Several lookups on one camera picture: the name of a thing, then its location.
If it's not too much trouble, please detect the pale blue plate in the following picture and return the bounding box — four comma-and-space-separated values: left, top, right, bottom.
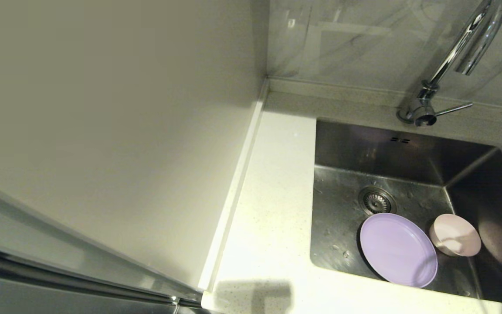
360, 212, 438, 289

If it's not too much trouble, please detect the pink bowl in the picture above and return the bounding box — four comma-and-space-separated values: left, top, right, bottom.
429, 213, 482, 257

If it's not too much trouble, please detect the chrome gooseneck faucet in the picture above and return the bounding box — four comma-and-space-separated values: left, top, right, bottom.
397, 0, 502, 128

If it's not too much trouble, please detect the stainless steel sink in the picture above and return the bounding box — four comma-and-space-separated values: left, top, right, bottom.
309, 118, 502, 306

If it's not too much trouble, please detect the white trim strip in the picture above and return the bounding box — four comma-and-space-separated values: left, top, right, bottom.
198, 81, 270, 293

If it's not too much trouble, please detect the round metal drain strainer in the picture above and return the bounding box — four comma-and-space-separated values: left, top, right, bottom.
359, 187, 397, 216

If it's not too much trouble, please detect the white cabinet side panel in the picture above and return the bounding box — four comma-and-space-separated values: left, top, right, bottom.
0, 0, 269, 292

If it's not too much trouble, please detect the stainless steel appliance door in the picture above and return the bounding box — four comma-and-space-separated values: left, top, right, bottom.
0, 174, 204, 314

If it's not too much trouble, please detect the chrome bar handle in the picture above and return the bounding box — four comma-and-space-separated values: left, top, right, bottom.
0, 242, 212, 314

